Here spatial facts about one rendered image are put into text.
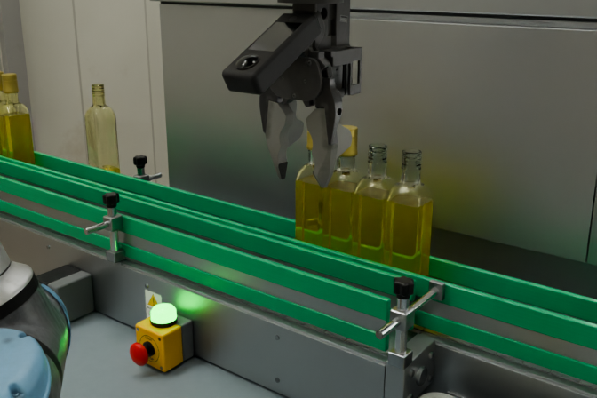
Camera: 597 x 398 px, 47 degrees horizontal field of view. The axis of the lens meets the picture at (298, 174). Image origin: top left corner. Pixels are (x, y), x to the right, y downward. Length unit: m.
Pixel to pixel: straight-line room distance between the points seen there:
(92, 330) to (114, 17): 2.83
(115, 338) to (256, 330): 0.33
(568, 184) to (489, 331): 0.25
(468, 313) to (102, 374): 0.61
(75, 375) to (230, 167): 0.53
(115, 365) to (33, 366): 0.58
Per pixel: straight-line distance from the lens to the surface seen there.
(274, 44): 0.71
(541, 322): 1.00
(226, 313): 1.16
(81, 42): 3.98
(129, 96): 4.10
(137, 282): 1.31
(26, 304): 0.80
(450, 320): 1.05
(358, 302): 1.00
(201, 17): 1.48
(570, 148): 1.08
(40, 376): 0.69
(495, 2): 1.10
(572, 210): 1.10
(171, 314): 1.20
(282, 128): 0.77
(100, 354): 1.30
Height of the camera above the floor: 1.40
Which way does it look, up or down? 17 degrees down
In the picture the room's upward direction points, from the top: straight up
